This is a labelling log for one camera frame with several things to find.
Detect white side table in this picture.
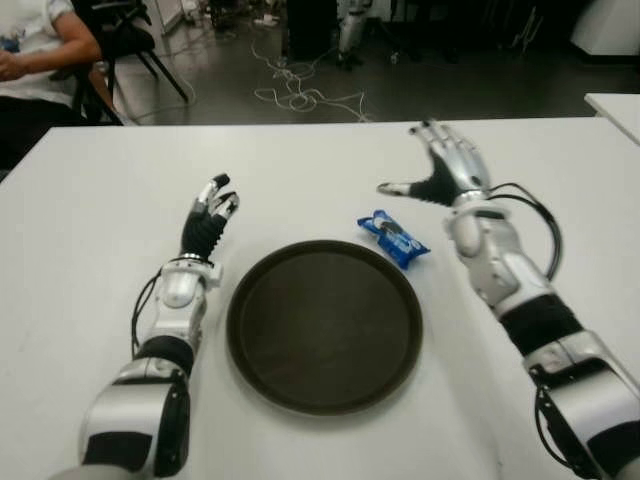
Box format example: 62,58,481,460
584,92,640,146

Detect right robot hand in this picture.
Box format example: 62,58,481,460
375,119,494,207

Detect seated person white shirt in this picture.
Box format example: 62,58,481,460
0,0,104,171

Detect white curved machine housing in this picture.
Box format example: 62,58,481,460
569,0,640,56

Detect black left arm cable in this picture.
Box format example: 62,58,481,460
130,267,166,359

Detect blue Oreo packet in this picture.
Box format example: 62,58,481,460
356,209,431,270

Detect round dark brown tray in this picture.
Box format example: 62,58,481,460
226,240,425,416

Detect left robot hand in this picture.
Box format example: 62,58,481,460
179,172,241,264

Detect tangled white floor cable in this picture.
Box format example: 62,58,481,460
249,34,374,124

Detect black cabinet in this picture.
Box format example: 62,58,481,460
287,0,341,61

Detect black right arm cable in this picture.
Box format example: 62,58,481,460
487,182,564,281

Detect bare leg white shoe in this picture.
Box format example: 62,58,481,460
94,59,124,121

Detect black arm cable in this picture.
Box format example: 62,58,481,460
487,182,564,281
130,267,166,359

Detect white board panel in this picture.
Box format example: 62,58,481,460
144,0,186,36

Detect black chair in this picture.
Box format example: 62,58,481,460
49,0,190,125

